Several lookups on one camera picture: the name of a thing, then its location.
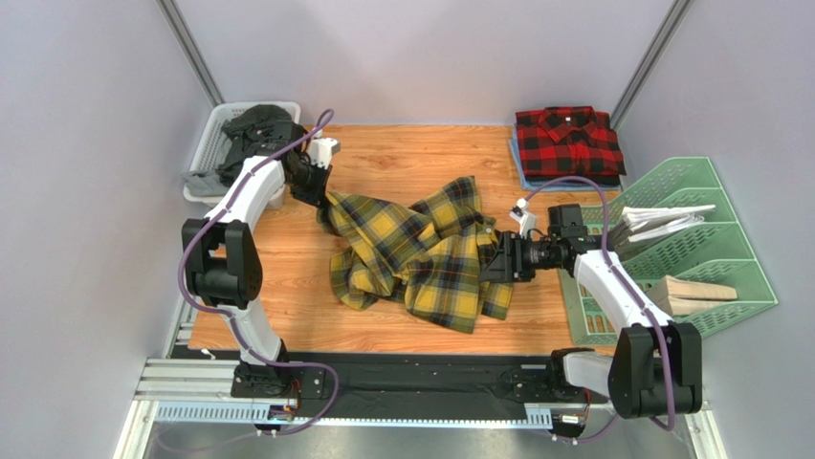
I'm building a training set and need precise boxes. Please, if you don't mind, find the white plastic laundry basket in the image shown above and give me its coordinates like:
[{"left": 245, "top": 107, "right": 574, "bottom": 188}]
[{"left": 189, "top": 101, "right": 301, "bottom": 171}]

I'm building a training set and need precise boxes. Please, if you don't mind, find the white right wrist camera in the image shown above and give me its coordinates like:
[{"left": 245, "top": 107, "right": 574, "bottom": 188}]
[{"left": 509, "top": 198, "right": 538, "bottom": 238}]

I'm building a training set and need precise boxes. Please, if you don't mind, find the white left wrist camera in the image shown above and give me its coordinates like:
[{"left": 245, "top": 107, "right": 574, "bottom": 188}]
[{"left": 306, "top": 138, "right": 341, "bottom": 169}]

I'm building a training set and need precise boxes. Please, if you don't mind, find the aluminium corner post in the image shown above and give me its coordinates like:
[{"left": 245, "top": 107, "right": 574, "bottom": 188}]
[
  {"left": 611, "top": 0, "right": 694, "bottom": 130},
  {"left": 156, "top": 0, "right": 225, "bottom": 107}
]

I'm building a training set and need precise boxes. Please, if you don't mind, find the right aluminium corner post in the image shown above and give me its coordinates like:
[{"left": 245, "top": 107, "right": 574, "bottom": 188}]
[{"left": 611, "top": 0, "right": 694, "bottom": 130}]

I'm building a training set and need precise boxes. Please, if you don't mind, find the red black plaid folded shirt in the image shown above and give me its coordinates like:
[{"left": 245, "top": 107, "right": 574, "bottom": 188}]
[{"left": 515, "top": 106, "right": 627, "bottom": 186}]

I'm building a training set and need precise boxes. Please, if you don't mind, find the aluminium frame rail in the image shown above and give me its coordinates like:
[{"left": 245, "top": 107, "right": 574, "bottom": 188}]
[{"left": 114, "top": 254, "right": 727, "bottom": 459}]

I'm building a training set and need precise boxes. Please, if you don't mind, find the dark grey shirt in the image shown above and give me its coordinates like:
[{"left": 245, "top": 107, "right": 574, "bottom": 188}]
[{"left": 182, "top": 105, "right": 305, "bottom": 202}]

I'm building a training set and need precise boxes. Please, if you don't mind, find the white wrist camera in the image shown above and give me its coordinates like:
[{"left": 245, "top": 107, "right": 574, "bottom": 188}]
[
  {"left": 306, "top": 138, "right": 341, "bottom": 169},
  {"left": 509, "top": 198, "right": 538, "bottom": 238}
]

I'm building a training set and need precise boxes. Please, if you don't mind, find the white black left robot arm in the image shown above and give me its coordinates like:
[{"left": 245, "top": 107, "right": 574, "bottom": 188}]
[{"left": 178, "top": 113, "right": 341, "bottom": 398}]

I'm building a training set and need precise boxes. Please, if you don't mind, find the green plastic file organizer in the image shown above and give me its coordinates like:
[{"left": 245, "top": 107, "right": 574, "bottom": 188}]
[{"left": 559, "top": 156, "right": 780, "bottom": 348}]

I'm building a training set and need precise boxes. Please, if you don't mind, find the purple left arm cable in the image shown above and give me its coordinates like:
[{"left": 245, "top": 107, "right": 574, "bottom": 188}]
[{"left": 176, "top": 108, "right": 341, "bottom": 438}]

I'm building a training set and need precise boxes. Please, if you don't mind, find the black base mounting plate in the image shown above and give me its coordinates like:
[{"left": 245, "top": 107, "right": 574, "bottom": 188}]
[{"left": 170, "top": 345, "right": 612, "bottom": 422}]

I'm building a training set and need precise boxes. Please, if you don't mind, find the wooden block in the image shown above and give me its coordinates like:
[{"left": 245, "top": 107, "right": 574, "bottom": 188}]
[{"left": 646, "top": 275, "right": 738, "bottom": 317}]

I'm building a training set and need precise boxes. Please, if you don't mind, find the yellow black plaid shirt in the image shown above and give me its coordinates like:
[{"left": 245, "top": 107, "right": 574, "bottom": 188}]
[{"left": 317, "top": 176, "right": 513, "bottom": 334}]

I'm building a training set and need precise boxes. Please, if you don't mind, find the white paper stack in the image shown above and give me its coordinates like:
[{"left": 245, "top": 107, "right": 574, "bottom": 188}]
[{"left": 608, "top": 204, "right": 716, "bottom": 253}]

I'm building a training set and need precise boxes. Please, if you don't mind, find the left aluminium corner post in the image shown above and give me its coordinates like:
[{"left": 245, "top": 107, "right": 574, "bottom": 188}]
[{"left": 156, "top": 0, "right": 225, "bottom": 107}]

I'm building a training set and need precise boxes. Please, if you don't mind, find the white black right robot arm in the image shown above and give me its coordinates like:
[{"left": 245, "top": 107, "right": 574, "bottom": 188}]
[{"left": 479, "top": 198, "right": 703, "bottom": 427}]

